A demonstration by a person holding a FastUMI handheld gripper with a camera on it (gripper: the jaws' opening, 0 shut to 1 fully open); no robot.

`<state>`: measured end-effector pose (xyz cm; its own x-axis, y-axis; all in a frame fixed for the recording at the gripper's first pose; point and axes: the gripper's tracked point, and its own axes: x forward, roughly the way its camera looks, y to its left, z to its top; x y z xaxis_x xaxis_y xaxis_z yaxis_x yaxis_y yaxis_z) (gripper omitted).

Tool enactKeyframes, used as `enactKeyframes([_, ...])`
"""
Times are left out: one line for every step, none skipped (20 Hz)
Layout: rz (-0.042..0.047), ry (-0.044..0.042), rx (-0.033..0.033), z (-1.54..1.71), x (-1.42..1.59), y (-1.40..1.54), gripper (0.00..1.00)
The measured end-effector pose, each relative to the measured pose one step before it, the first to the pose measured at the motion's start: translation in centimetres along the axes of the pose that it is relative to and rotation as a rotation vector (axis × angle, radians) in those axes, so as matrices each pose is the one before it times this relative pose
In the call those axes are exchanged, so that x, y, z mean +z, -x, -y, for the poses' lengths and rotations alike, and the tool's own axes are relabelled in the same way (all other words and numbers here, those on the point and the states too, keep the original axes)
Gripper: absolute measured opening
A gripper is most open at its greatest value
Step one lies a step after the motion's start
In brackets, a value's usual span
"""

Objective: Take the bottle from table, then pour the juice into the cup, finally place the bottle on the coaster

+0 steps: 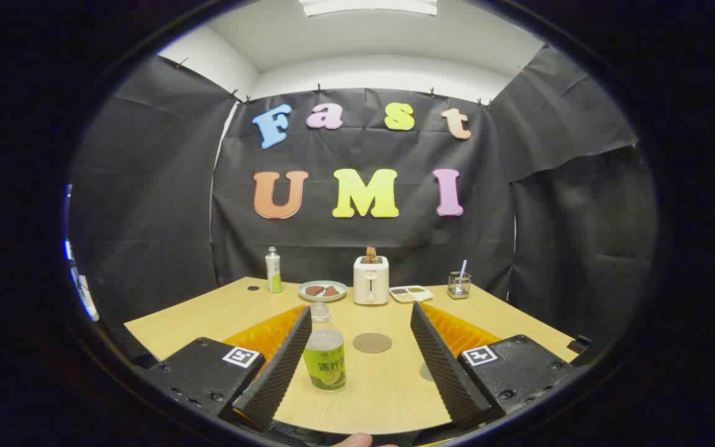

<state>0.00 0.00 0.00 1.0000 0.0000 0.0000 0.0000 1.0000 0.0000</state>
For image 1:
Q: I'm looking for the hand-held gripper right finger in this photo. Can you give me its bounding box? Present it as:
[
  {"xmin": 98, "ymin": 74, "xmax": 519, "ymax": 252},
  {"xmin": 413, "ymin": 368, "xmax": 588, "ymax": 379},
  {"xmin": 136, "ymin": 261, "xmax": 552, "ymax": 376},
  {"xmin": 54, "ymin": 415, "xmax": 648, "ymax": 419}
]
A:
[{"xmin": 410, "ymin": 302, "xmax": 585, "ymax": 430}]

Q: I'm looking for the wooden table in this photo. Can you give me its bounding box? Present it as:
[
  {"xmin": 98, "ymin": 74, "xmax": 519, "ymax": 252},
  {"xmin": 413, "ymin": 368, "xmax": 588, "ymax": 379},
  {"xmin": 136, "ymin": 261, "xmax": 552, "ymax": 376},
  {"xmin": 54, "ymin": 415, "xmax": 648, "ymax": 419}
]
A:
[{"xmin": 123, "ymin": 276, "xmax": 578, "ymax": 435}]

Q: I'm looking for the capped white and green bottle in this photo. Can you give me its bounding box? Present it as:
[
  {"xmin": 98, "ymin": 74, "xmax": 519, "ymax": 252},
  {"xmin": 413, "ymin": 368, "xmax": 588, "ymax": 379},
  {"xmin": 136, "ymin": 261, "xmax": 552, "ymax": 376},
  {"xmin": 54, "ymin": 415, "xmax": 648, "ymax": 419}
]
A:
[{"xmin": 265, "ymin": 246, "xmax": 284, "ymax": 294}]

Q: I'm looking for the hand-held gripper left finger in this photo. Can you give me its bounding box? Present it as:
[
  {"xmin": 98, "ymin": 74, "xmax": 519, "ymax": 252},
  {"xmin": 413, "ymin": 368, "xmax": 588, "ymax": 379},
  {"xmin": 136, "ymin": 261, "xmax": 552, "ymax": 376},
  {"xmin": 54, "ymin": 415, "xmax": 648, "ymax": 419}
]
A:
[{"xmin": 137, "ymin": 304, "xmax": 313, "ymax": 433}]

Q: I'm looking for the white toaster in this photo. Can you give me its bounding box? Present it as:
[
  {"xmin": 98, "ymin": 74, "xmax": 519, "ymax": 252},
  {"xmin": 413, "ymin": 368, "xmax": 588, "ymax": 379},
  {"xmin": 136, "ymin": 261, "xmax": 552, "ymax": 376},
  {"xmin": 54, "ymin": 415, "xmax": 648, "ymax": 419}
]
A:
[{"xmin": 353, "ymin": 256, "xmax": 390, "ymax": 305}]

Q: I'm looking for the ceiling light panel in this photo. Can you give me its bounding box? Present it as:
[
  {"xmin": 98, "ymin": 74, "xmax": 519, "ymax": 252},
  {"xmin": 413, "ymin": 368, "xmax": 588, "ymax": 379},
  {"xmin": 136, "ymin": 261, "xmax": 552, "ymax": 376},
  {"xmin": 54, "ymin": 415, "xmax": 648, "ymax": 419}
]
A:
[{"xmin": 299, "ymin": 0, "xmax": 439, "ymax": 17}]

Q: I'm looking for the juice bottle with green label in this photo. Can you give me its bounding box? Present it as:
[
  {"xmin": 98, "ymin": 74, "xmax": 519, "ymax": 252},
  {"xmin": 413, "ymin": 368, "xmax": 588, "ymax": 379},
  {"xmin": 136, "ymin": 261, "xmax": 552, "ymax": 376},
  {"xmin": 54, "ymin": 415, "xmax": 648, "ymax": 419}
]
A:
[{"xmin": 304, "ymin": 302, "xmax": 347, "ymax": 393}]

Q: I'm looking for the wire mesh holder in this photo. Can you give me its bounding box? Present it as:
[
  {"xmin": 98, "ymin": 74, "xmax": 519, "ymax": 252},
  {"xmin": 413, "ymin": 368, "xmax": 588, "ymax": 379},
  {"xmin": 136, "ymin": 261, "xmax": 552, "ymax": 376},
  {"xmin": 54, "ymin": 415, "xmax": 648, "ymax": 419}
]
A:
[{"xmin": 447, "ymin": 272, "xmax": 472, "ymax": 300}]

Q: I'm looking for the white and blue object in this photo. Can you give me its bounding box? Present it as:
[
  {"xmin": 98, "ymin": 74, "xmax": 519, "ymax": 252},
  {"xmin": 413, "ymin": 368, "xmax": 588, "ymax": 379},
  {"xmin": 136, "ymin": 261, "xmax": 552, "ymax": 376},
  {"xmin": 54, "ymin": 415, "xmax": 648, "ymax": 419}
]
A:
[{"xmin": 63, "ymin": 183, "xmax": 101, "ymax": 322}]

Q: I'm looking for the round brown coaster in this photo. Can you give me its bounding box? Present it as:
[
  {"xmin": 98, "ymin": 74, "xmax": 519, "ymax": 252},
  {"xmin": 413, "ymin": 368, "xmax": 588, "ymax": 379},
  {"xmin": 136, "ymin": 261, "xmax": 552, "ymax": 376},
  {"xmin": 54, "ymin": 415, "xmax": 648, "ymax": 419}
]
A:
[{"xmin": 353, "ymin": 333, "xmax": 393, "ymax": 354}]

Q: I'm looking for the white divided tray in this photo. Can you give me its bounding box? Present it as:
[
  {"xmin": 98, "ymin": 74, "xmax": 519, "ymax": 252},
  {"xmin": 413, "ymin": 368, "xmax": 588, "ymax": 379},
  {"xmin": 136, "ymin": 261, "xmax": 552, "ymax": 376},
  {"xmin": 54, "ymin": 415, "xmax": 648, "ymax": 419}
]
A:
[{"xmin": 389, "ymin": 285, "xmax": 434, "ymax": 304}]

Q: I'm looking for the grey-green plate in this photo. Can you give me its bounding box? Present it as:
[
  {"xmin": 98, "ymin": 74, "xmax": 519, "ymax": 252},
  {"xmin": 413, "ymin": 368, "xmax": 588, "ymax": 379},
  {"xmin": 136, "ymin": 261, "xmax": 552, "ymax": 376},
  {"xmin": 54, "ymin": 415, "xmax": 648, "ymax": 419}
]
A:
[{"xmin": 298, "ymin": 281, "xmax": 348, "ymax": 302}]

